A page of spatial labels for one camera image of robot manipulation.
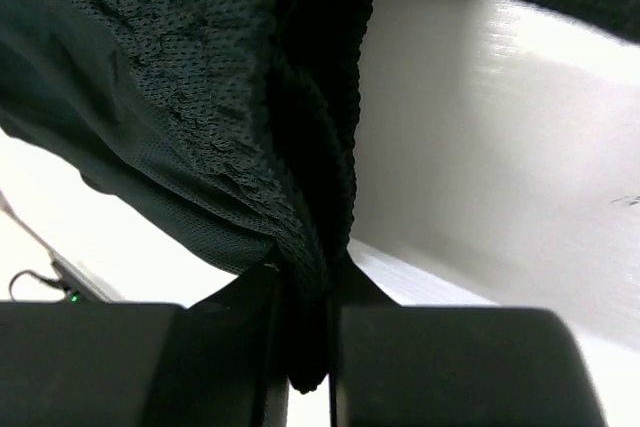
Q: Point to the black shorts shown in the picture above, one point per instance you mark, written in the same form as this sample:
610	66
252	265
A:
229	124

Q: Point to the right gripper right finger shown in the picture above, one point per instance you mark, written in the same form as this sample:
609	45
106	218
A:
394	365

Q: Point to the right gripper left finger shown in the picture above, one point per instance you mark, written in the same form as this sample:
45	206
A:
87	364

